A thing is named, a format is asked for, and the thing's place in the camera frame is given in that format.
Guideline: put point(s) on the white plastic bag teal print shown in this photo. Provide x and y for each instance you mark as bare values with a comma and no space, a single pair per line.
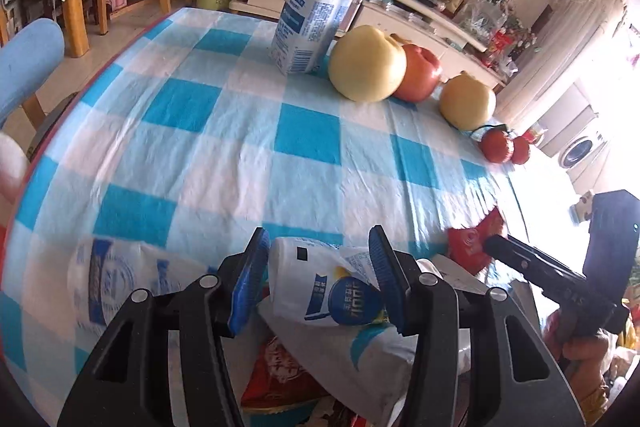
360,357

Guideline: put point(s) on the white washing machine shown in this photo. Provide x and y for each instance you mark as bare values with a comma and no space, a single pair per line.
580,149

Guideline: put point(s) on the white wrapper with blue circle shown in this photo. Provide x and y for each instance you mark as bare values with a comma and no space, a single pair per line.
320,287

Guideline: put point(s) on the red snack wrapper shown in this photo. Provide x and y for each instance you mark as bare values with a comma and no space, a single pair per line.
280,374

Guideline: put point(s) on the small red tomato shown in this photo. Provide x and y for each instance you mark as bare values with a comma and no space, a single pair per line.
496,145
521,150

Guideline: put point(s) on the person's right hand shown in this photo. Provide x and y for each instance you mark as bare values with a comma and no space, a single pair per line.
585,352

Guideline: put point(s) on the red foil packet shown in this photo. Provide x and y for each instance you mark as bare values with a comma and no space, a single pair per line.
470,242

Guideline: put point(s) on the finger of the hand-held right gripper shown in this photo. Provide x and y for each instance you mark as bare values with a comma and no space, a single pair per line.
530,264

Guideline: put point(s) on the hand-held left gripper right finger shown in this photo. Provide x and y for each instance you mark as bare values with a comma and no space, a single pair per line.
386,279

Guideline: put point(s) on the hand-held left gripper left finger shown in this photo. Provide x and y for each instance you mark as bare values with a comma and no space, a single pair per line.
248,279

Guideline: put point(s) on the large yellow apple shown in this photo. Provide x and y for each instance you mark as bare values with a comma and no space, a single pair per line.
367,64

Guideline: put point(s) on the lace covered air conditioner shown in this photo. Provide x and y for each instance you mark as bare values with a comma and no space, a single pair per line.
565,42

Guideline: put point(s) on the white packet with blue print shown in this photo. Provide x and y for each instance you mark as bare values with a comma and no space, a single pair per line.
115,279

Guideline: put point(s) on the red apple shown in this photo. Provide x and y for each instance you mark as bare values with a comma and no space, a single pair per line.
422,74

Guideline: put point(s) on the blue padded chair back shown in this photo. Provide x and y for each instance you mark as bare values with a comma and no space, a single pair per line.
30,62

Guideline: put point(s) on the white milk bottle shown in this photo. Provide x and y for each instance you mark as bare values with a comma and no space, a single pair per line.
315,14

